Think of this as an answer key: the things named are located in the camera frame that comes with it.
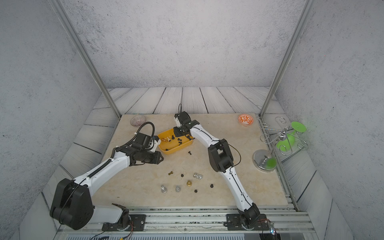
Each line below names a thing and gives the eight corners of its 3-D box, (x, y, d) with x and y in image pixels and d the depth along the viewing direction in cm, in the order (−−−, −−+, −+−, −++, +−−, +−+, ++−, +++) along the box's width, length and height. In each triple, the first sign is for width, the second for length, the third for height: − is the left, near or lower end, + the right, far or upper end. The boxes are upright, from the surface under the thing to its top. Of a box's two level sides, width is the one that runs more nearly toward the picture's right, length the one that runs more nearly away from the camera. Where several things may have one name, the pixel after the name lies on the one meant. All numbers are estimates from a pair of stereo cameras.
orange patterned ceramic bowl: (239, 126, 114) (240, 123, 112) (237, 117, 121) (238, 114, 118) (253, 126, 114) (254, 123, 112) (250, 117, 120) (251, 114, 118)
